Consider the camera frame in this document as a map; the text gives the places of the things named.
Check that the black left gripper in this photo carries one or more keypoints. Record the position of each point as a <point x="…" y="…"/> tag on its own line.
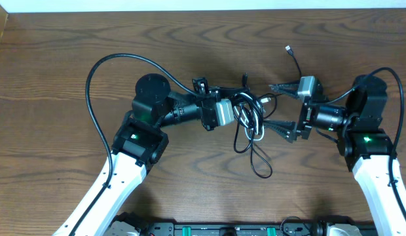
<point x="213" y="93"/>

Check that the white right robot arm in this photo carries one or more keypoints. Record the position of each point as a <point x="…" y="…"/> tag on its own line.
<point x="368" y="151"/>

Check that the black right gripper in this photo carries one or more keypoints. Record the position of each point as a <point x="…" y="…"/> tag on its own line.
<point x="304" y="122"/>

